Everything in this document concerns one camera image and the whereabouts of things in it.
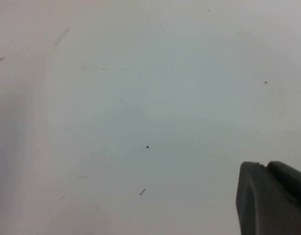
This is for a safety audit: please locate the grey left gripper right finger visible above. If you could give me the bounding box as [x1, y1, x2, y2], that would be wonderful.
[266, 160, 301, 206]

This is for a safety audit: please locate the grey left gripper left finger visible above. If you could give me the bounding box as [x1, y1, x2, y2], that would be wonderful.
[235, 161, 301, 235]

